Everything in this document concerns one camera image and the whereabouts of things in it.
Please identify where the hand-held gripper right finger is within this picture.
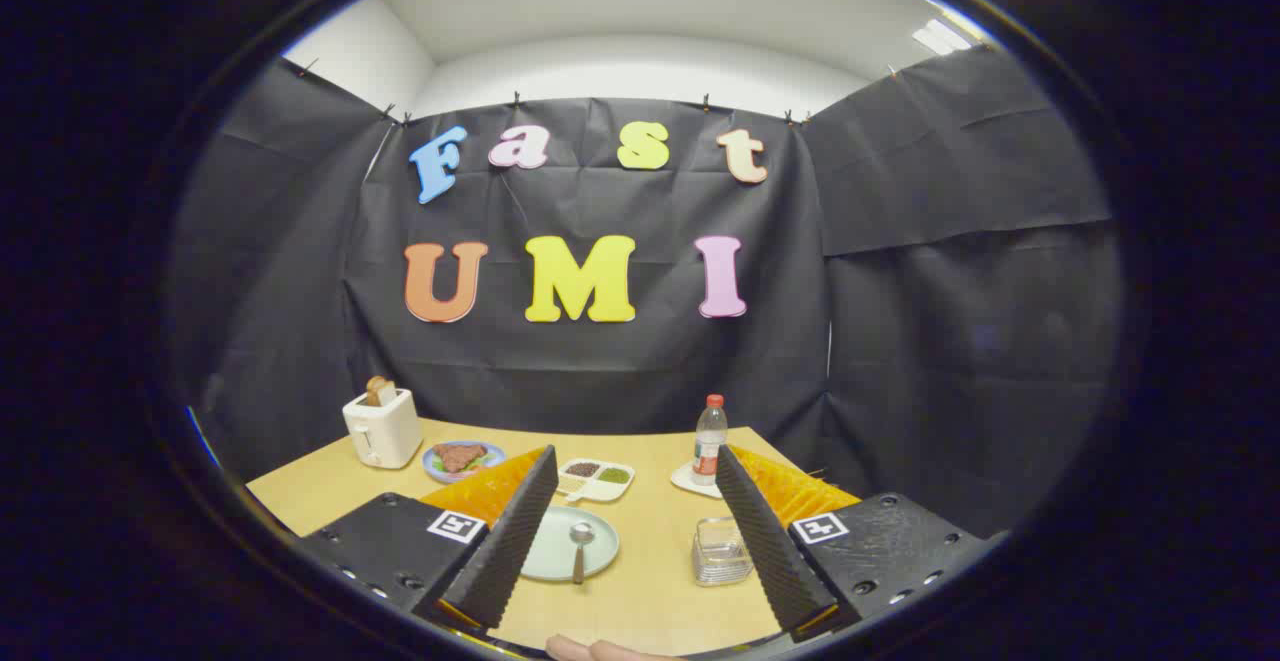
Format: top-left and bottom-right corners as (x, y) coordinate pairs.
(714, 443), (1006, 642)

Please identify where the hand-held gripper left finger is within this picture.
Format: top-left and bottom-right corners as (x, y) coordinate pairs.
(297, 444), (561, 634)

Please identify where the metal spoon with wooden handle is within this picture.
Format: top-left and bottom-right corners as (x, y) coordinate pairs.
(569, 523), (597, 585)

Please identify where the pale green round plate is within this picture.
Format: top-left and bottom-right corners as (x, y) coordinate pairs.
(520, 505), (620, 583)

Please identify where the small blue plate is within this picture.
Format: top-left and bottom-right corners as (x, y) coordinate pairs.
(422, 440), (508, 484)

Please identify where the brown steak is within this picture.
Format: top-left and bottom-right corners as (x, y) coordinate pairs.
(433, 443), (489, 474)

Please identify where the white square coaster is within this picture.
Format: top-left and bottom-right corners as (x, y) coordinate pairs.
(670, 461), (723, 499)

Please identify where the white divided dish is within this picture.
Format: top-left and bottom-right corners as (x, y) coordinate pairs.
(556, 457), (636, 504)

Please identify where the clear water bottle red cap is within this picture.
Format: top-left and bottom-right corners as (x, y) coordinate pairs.
(692, 394), (729, 487)

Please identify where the cream toaster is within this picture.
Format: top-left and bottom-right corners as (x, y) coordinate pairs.
(342, 388), (424, 470)

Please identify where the black backdrop cloth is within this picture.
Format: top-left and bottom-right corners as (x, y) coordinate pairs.
(170, 41), (1121, 542)

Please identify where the small ceiling light panel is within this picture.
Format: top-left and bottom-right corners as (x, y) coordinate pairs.
(912, 18), (973, 56)

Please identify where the metal wire basket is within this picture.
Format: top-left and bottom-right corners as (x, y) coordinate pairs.
(692, 516), (754, 587)

